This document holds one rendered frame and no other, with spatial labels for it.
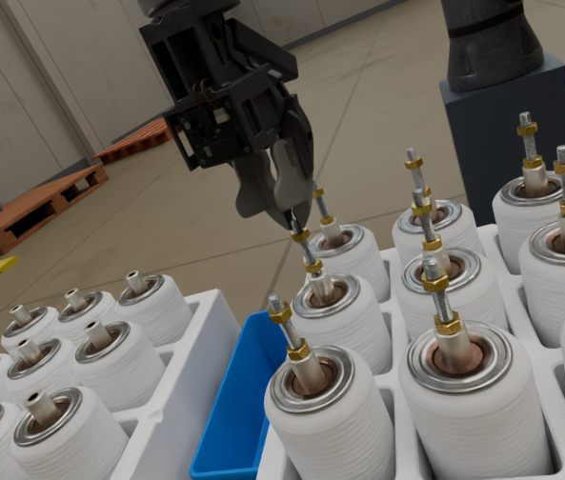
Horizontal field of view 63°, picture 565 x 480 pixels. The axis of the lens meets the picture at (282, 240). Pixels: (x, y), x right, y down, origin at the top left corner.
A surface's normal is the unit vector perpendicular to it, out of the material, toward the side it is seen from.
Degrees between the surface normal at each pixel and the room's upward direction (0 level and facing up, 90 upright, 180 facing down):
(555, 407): 0
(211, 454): 88
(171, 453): 90
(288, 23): 90
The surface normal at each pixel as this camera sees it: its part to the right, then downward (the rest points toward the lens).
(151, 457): 0.91, -0.26
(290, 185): 0.84, -0.11
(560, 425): -0.37, -0.84
